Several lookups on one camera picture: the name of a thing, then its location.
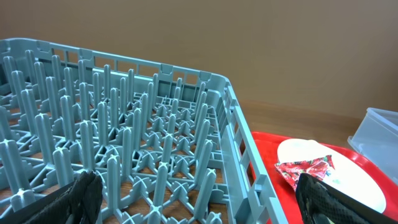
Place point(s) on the red snack wrapper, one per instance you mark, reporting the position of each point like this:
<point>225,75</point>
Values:
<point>318,168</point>

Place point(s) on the grey dishwasher rack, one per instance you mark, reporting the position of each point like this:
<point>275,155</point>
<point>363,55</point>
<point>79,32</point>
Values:
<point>170,143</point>

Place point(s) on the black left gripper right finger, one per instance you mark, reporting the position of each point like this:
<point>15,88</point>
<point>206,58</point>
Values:
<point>320,203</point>

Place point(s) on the light blue plate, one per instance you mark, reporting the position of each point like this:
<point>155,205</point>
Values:
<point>347,176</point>

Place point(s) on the clear plastic bin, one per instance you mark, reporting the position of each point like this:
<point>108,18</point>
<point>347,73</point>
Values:
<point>376,139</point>

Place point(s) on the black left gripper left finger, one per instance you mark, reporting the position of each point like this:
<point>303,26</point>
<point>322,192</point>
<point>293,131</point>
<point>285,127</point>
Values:
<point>77,202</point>

